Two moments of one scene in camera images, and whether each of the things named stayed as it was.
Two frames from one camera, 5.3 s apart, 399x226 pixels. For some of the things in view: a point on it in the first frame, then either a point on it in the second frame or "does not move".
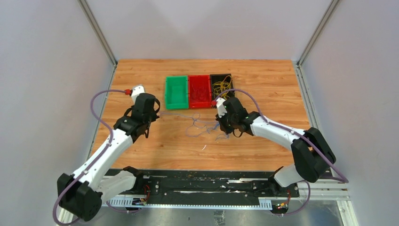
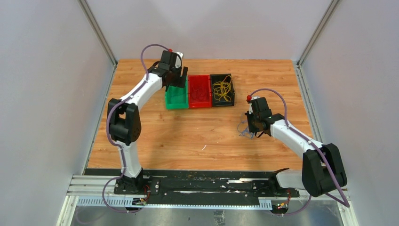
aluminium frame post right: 331,8 does not move
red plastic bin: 199,91 does not move
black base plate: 177,182 does not move
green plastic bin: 176,92 does not move
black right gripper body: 228,123 to 252,122
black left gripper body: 152,117 to 175,78
